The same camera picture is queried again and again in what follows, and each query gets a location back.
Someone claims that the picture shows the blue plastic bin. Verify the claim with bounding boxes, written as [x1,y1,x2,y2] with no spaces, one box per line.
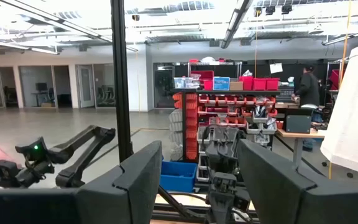
[159,160,198,194]

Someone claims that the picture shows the blue box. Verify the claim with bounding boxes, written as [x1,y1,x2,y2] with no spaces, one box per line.
[213,76,231,91]

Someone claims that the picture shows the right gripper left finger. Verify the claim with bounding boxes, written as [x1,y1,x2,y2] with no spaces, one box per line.
[75,140,163,224]

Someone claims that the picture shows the person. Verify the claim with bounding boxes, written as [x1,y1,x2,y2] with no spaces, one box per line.
[291,63,321,152]

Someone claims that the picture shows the wooden desk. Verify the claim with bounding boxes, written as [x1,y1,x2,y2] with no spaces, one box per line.
[275,128,326,166]

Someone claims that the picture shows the wire shelf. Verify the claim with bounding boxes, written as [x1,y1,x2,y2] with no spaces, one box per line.
[186,60,243,78]

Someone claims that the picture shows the black rig frame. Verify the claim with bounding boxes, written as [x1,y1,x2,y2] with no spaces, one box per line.
[109,0,260,224]

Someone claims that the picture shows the white paper sign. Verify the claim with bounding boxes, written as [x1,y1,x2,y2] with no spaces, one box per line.
[269,62,284,75]

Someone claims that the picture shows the red parts bin rack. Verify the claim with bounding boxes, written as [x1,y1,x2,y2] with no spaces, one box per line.
[170,88,282,166]

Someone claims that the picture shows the thin yellow cable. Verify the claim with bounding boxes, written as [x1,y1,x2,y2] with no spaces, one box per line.
[254,23,259,78]

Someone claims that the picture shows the yellow hanging cable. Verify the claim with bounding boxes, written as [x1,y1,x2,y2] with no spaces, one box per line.
[328,0,353,180]

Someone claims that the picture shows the ceiling light bar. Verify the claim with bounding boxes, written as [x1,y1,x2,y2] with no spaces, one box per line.
[220,0,255,50]

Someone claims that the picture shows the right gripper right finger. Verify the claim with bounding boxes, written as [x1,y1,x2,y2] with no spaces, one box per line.
[236,138,323,224]

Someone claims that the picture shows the clear plastic containers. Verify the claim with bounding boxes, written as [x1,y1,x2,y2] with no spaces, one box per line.
[173,77,201,90]

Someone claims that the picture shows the black box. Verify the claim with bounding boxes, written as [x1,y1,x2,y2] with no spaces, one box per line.
[285,114,313,134]

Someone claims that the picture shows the large red bin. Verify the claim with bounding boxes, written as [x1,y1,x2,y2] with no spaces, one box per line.
[190,70,215,91]

